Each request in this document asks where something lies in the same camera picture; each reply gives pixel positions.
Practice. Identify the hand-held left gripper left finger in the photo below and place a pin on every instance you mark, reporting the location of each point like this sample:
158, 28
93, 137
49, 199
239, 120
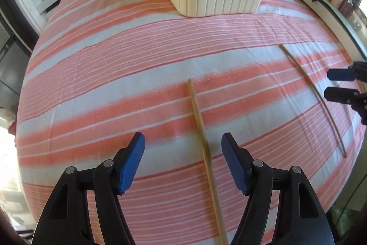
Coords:
132, 164

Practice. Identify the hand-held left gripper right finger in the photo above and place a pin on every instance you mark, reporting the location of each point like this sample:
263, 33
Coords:
236, 167

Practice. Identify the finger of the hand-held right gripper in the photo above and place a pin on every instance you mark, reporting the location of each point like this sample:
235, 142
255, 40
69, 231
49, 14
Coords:
342, 74
341, 94

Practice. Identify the wooden chopstick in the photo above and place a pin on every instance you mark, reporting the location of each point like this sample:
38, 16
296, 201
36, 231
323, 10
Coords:
312, 84
200, 124

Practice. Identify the pink striped tablecloth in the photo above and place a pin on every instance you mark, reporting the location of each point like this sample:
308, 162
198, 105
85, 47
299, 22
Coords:
129, 75

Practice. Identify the grey refrigerator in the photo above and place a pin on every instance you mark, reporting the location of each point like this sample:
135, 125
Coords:
8, 41

